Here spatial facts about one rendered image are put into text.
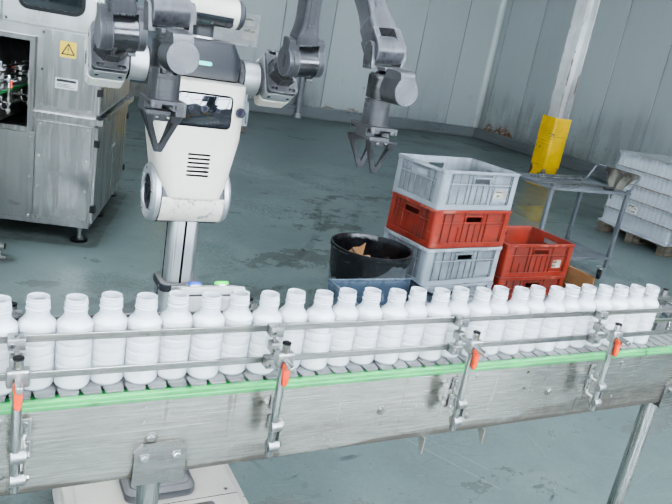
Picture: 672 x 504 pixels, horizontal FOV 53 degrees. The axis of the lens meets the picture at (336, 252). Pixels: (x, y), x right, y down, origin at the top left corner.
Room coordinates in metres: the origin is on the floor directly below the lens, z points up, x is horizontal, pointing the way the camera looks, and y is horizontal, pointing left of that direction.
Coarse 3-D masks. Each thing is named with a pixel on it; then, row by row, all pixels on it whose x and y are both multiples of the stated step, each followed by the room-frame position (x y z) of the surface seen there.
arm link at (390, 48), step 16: (368, 0) 1.50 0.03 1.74; (384, 0) 1.53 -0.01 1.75; (368, 16) 1.49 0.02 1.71; (384, 16) 1.49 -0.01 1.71; (368, 32) 1.48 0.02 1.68; (384, 32) 1.49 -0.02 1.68; (400, 32) 1.49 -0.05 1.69; (384, 48) 1.45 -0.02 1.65; (400, 48) 1.47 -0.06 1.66; (384, 64) 1.48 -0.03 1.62
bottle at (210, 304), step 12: (204, 300) 1.15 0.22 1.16; (216, 300) 1.16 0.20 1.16; (204, 312) 1.15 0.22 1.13; (216, 312) 1.16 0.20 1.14; (192, 324) 1.16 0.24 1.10; (204, 324) 1.14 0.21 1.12; (216, 324) 1.15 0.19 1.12; (192, 336) 1.15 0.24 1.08; (204, 336) 1.14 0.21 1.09; (216, 336) 1.15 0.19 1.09; (192, 348) 1.15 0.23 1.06; (204, 348) 1.14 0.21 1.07; (216, 348) 1.15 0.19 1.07; (192, 360) 1.14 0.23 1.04; (192, 372) 1.14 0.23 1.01; (204, 372) 1.14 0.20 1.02; (216, 372) 1.16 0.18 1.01
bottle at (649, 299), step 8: (648, 288) 1.78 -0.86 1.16; (656, 288) 1.78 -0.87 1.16; (648, 296) 1.78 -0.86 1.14; (656, 296) 1.78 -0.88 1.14; (648, 304) 1.76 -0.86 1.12; (656, 304) 1.77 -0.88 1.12; (640, 320) 1.77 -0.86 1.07; (648, 320) 1.76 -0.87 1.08; (640, 328) 1.77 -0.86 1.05; (648, 328) 1.76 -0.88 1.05; (640, 336) 1.76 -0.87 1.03; (648, 336) 1.77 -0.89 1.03; (640, 344) 1.77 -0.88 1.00
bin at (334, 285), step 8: (328, 280) 1.98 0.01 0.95; (336, 280) 1.99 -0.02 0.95; (344, 280) 2.01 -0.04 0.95; (352, 280) 2.02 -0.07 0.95; (360, 280) 2.03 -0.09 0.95; (368, 280) 2.05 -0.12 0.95; (376, 280) 2.06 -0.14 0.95; (384, 280) 2.08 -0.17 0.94; (392, 280) 2.09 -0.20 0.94; (400, 280) 2.11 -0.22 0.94; (408, 280) 2.13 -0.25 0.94; (328, 288) 1.98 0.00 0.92; (336, 288) 1.93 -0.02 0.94; (352, 288) 2.02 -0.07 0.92; (360, 288) 2.04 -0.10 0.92; (384, 288) 2.08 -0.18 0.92; (400, 288) 2.11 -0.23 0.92; (408, 288) 2.13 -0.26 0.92; (336, 296) 1.93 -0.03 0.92; (360, 296) 2.04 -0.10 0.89; (384, 296) 2.09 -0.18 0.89; (384, 304) 2.09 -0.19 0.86; (480, 432) 1.65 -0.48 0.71; (424, 440) 1.54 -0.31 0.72; (480, 440) 1.64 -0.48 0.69
